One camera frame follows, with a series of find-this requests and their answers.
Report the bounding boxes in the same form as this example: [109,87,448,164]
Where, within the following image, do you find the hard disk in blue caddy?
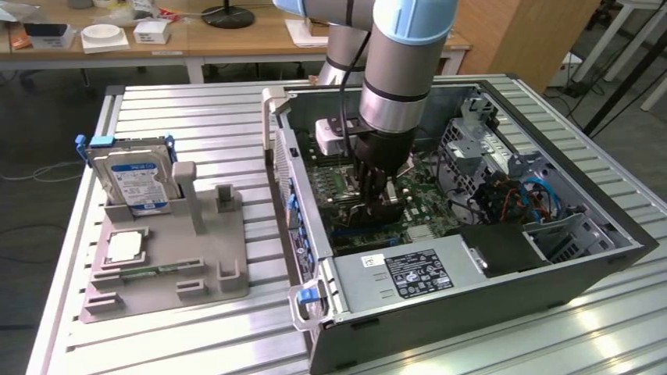
[74,134,179,216]

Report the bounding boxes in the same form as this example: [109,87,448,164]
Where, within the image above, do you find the black plastic shroud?
[446,223,554,279]

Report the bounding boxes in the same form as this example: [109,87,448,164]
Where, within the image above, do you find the white box with round dish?
[79,23,133,55]

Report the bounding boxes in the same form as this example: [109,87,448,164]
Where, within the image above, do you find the orange packet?
[10,30,34,51]

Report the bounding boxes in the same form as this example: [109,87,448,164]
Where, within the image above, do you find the wooden cabinet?
[446,0,602,95]

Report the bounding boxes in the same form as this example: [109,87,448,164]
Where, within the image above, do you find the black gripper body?
[353,129,420,180]

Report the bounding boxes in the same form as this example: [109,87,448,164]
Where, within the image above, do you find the black lamp base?
[201,0,258,30]

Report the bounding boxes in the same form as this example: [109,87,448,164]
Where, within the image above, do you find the green RAM stick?
[121,261,183,280]

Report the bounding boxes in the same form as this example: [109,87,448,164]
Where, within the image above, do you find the white floor box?
[546,52,585,89]

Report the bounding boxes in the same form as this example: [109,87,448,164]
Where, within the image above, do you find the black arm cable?
[337,30,374,159]

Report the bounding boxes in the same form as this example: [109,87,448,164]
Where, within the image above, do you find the small white box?
[131,19,174,45]

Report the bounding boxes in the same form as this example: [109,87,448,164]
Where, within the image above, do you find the metal disk bay cage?
[437,116,524,205]

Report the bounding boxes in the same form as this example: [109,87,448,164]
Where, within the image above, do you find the white papers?
[283,19,331,48]

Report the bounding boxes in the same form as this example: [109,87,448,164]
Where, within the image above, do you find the white box with black top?
[22,23,77,50]

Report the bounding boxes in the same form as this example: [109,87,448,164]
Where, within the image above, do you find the wooden desk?
[0,0,474,85]

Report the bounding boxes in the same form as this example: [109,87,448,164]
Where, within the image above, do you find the red wire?
[498,187,528,224]

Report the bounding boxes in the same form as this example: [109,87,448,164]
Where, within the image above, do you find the silver CPU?
[106,230,147,265]

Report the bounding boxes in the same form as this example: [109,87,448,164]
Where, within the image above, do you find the graphics card with metal bracket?
[333,201,408,238]

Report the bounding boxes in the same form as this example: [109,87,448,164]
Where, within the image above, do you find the metal socket cover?
[398,150,420,175]

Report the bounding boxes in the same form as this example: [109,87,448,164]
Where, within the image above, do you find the open black PC case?
[261,80,661,375]

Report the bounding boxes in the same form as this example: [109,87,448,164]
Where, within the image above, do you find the white table frame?
[572,0,667,111]

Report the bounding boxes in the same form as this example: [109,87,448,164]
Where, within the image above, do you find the green motherboard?
[305,141,465,255]

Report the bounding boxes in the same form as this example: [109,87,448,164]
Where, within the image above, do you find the grey parts rack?
[78,160,251,325]

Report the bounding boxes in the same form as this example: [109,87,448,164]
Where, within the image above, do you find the CPU socket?
[338,166,366,195]

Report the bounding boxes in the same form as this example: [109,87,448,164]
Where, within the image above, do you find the blue wire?
[522,177,564,224]

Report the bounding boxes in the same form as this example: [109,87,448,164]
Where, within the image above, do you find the white floor cable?
[0,161,85,183]

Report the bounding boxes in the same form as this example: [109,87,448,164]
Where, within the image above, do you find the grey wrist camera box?
[313,117,362,156]

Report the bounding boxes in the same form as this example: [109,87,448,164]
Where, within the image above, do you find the grey power supply unit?
[333,236,490,313]

